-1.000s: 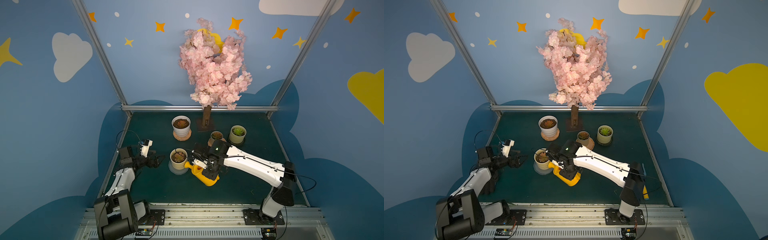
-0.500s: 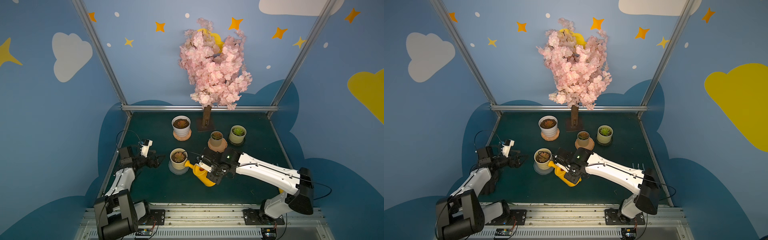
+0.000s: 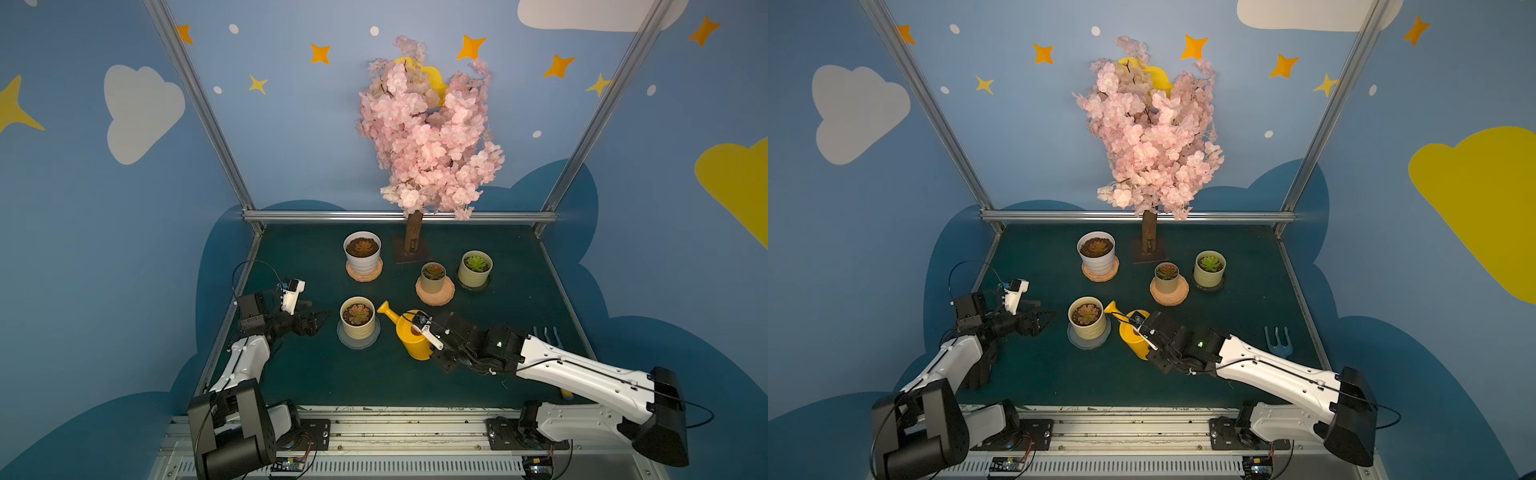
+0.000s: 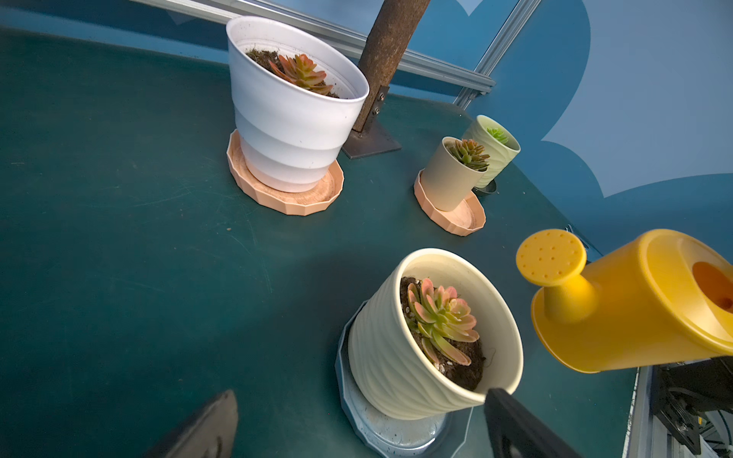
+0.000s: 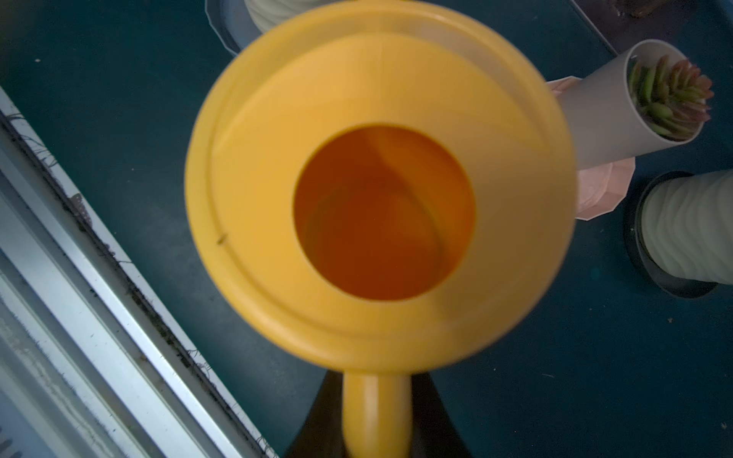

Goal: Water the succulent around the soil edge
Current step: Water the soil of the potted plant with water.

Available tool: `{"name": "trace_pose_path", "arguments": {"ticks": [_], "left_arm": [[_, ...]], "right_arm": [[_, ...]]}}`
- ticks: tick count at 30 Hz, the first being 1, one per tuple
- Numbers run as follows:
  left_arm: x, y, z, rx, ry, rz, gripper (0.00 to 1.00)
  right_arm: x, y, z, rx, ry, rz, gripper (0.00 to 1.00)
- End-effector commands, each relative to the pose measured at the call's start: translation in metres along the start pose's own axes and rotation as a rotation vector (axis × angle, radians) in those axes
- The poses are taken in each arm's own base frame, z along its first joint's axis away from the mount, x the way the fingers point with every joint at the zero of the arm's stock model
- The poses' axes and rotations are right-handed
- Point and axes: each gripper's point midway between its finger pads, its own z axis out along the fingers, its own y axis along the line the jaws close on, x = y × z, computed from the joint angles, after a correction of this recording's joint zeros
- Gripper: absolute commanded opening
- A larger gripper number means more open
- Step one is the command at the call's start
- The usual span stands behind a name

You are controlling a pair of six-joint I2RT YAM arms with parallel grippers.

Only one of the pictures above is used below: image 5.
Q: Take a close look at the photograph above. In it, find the dark round saucer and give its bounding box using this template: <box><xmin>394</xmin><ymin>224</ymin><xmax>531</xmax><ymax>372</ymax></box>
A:
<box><xmin>622</xmin><ymin>171</ymin><xmax>719</xmax><ymax>300</ymax></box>

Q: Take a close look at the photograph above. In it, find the small beige pot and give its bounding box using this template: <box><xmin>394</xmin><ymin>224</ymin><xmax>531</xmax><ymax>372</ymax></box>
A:
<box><xmin>559</xmin><ymin>39</ymin><xmax>711</xmax><ymax>170</ymax></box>

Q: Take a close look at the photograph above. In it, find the green red succulent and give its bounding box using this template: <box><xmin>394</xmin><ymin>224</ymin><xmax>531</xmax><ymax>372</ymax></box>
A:
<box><xmin>626</xmin><ymin>55</ymin><xmax>714</xmax><ymax>143</ymax></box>

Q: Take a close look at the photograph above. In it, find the cream ribbed pot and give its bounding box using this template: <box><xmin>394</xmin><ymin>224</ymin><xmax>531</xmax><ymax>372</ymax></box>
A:
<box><xmin>244</xmin><ymin>0</ymin><xmax>335</xmax><ymax>32</ymax></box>

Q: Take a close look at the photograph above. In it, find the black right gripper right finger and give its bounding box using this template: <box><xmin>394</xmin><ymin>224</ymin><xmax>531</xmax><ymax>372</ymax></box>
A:
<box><xmin>410</xmin><ymin>373</ymin><xmax>471</xmax><ymax>458</ymax></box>

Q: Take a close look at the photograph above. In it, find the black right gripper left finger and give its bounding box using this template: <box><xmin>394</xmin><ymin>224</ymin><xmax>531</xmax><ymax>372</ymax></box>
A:
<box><xmin>284</xmin><ymin>370</ymin><xmax>347</xmax><ymax>458</ymax></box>

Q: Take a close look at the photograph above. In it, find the pale green ribbed pot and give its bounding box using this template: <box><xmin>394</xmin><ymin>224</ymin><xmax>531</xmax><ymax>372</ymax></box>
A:
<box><xmin>641</xmin><ymin>170</ymin><xmax>732</xmax><ymax>285</ymax></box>

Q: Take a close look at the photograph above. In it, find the aluminium front rail base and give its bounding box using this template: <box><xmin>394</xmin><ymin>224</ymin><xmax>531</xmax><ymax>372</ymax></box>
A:
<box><xmin>1</xmin><ymin>95</ymin><xmax>274</xmax><ymax>457</ymax></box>

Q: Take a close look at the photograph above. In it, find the yellow watering can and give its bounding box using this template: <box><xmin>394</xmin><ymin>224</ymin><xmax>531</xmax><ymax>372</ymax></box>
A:
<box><xmin>185</xmin><ymin>1</ymin><xmax>578</xmax><ymax>457</ymax></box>

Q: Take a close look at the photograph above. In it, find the clear faceted saucer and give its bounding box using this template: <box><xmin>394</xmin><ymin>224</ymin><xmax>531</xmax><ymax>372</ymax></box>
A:
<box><xmin>205</xmin><ymin>0</ymin><xmax>262</xmax><ymax>56</ymax></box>

